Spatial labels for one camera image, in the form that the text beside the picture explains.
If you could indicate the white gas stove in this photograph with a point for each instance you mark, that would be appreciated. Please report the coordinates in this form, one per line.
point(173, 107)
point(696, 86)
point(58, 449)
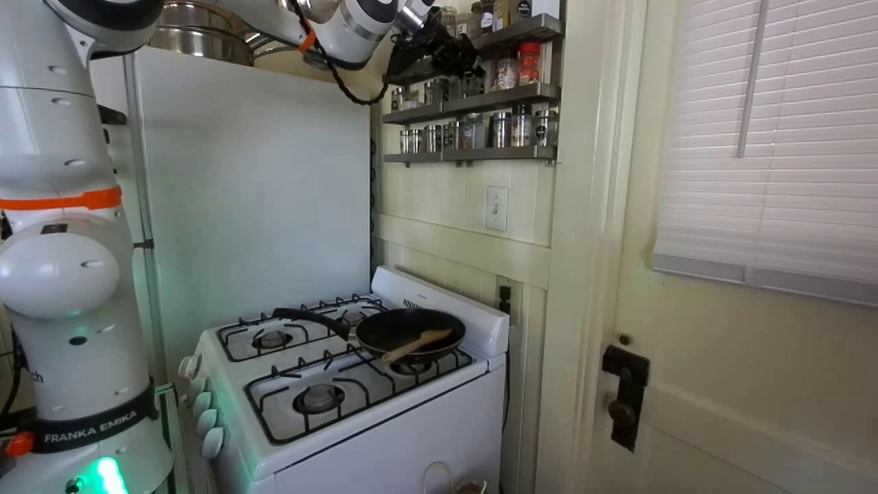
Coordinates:
point(394, 439)

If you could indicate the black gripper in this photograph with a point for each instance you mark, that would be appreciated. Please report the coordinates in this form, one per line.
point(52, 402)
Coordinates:
point(423, 51)

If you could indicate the white refrigerator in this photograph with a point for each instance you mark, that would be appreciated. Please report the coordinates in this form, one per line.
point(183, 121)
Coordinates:
point(264, 181)

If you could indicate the onion powder jar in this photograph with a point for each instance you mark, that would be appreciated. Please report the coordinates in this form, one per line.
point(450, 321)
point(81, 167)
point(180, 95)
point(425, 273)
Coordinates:
point(543, 125)

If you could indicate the grey vertical pole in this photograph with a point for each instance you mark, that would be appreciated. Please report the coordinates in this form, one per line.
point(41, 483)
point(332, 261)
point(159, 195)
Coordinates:
point(139, 181)

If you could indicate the black door lock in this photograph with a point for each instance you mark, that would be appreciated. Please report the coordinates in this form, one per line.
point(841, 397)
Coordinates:
point(626, 402)

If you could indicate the black frying pan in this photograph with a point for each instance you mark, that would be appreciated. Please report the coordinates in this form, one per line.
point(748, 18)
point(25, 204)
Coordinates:
point(412, 329)

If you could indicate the large steel pot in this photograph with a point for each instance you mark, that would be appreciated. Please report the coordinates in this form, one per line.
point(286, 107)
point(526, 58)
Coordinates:
point(200, 41)

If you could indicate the black burner grate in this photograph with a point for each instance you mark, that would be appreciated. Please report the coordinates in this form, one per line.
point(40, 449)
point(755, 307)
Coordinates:
point(229, 343)
point(275, 428)
point(351, 301)
point(454, 360)

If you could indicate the white blind wand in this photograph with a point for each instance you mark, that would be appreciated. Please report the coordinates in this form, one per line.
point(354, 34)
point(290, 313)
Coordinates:
point(752, 73)

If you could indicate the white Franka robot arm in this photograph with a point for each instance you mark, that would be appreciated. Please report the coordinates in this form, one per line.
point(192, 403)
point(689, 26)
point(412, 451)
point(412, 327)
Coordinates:
point(63, 274)

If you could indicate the white window blind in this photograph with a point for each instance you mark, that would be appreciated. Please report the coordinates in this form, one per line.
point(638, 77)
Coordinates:
point(777, 139)

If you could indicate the round gas burner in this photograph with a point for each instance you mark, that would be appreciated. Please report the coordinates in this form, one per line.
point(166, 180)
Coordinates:
point(272, 338)
point(412, 362)
point(320, 399)

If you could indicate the small black lid jar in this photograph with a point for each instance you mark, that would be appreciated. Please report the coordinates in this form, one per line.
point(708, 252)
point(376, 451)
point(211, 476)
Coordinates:
point(487, 14)

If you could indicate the black wall plug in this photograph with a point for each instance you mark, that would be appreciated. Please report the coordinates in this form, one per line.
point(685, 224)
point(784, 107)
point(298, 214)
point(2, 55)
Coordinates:
point(502, 298)

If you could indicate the white stove knob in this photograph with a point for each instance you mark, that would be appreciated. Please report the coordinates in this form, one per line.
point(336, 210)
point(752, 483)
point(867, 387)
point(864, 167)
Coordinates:
point(203, 402)
point(211, 442)
point(210, 420)
point(188, 366)

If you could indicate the steel wall spice rack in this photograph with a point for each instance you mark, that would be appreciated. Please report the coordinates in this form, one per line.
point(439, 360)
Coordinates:
point(495, 97)

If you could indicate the steel cap herb jar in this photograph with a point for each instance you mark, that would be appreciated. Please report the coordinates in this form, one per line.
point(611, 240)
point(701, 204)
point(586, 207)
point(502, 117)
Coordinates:
point(523, 125)

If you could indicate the glass spice jar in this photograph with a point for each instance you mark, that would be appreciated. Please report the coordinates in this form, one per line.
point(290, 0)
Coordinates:
point(546, 7)
point(406, 140)
point(449, 136)
point(428, 139)

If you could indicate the slim red spice bottle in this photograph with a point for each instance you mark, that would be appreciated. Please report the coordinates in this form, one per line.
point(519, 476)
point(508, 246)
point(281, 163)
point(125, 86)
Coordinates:
point(527, 60)

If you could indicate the white panel door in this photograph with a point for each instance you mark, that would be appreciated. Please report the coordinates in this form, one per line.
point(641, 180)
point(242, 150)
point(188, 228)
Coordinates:
point(751, 386)

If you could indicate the wooden spatula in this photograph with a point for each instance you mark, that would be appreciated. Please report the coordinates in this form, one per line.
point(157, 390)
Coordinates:
point(416, 346)

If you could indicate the white wall outlet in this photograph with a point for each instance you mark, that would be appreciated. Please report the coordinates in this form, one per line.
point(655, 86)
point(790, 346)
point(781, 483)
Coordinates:
point(498, 210)

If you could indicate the garlic powder jar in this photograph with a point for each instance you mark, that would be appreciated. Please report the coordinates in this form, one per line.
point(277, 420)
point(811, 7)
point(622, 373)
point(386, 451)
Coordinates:
point(506, 73)

